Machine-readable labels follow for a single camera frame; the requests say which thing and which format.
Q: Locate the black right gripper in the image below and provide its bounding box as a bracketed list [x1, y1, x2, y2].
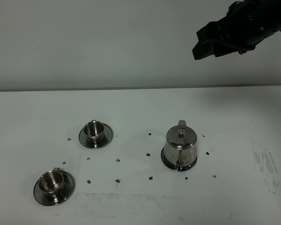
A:
[192, 0, 281, 60]

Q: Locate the far stainless steel teacup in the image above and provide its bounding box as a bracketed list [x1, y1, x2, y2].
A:
[83, 120, 104, 143]

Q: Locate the near stainless steel teacup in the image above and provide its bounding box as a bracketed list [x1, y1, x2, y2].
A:
[38, 167, 65, 197]

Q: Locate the near stainless steel saucer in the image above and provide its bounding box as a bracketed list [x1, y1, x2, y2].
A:
[33, 167, 75, 206]

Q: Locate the far stainless steel saucer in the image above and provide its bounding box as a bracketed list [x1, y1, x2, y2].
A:
[79, 120, 113, 149]

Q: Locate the stainless steel teapot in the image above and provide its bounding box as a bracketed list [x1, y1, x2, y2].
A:
[161, 120, 198, 172]

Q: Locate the stainless steel saucer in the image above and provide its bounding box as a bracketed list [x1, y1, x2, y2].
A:
[79, 120, 113, 149]
[33, 167, 75, 206]

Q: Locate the stainless steel teacup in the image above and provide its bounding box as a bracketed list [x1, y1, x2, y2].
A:
[83, 120, 104, 143]
[38, 167, 65, 197]

